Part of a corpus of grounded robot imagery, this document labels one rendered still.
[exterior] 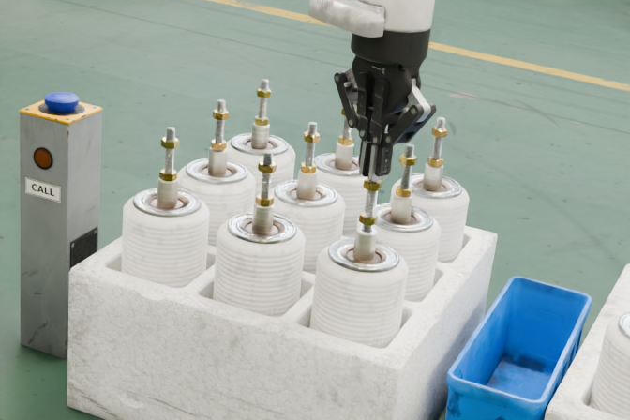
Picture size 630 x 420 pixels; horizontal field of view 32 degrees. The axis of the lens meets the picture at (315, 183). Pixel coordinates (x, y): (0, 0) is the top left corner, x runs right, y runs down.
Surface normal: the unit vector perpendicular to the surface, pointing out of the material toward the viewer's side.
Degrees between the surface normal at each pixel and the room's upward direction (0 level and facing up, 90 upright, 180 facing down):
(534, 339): 88
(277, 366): 90
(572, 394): 0
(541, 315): 90
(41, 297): 90
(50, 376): 0
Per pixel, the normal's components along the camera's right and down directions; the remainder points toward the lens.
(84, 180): 0.91, 0.23
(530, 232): 0.10, -0.93
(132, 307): -0.40, 0.30
